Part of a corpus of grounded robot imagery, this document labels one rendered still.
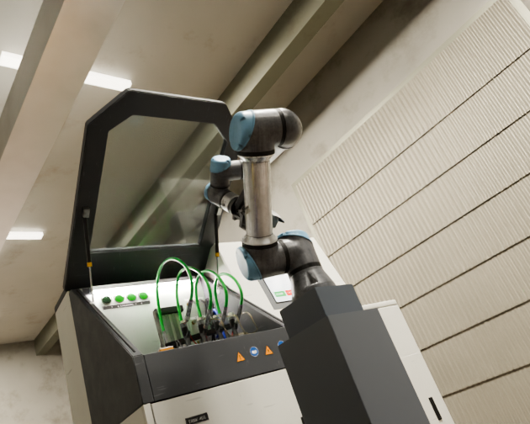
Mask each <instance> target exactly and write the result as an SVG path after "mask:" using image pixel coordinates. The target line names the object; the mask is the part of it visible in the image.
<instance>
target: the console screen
mask: <svg viewBox="0 0 530 424"><path fill-rule="evenodd" d="M258 282H259V283H260V285H261V287H262V289H263V291H264V293H265V295H266V296H267V297H268V300H269V302H270V304H271V305H272V307H273V309H274V310H279V309H283V308H285V307H286V306H288V305H290V304H291V303H293V302H292V299H291V298H292V293H291V283H290V280H289V276H288V274H287V273H286V274H282V275H278V276H274V277H271V278H264V279H262V280H258Z"/></svg>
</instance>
